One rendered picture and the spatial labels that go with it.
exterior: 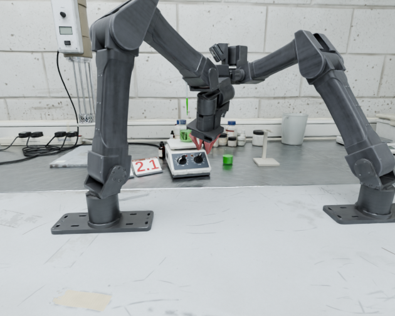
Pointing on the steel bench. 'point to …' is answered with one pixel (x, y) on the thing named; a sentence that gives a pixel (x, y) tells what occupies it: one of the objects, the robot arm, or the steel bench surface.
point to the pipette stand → (265, 153)
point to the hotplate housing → (185, 169)
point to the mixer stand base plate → (73, 158)
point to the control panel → (189, 161)
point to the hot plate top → (179, 144)
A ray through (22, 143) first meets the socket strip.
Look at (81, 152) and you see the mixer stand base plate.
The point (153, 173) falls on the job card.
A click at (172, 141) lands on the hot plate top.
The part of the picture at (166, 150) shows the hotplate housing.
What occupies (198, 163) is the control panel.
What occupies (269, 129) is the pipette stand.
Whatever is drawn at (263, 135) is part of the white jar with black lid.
